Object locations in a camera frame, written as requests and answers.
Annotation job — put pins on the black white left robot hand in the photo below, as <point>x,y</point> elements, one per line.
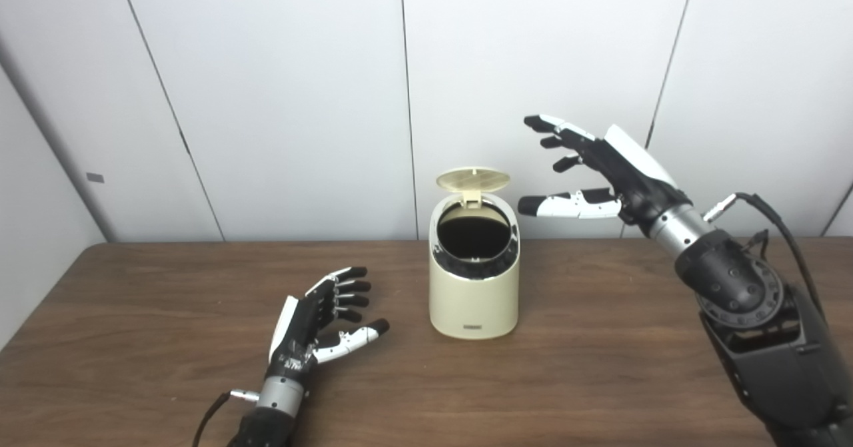
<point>296,340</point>

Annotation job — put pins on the cream-colored bin body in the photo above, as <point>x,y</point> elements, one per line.
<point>473,304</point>

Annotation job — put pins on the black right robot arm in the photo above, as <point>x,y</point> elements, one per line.
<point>766,340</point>

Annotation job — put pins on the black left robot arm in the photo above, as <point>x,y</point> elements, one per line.
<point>273,407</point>

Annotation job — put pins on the cream round bin lid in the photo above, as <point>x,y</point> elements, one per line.
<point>473,179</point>

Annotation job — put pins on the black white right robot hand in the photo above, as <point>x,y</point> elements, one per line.
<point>633,174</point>

